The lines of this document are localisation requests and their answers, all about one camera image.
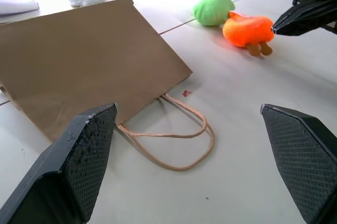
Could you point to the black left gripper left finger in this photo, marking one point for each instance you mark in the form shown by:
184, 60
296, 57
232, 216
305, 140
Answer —
71, 166

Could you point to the small red scrap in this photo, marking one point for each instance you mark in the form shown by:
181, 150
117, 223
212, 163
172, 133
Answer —
186, 93

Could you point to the green plush toy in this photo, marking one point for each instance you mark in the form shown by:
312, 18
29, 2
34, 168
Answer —
213, 9

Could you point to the orange plush toy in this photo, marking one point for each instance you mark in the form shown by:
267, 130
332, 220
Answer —
246, 31

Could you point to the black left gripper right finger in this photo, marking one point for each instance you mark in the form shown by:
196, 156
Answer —
302, 155

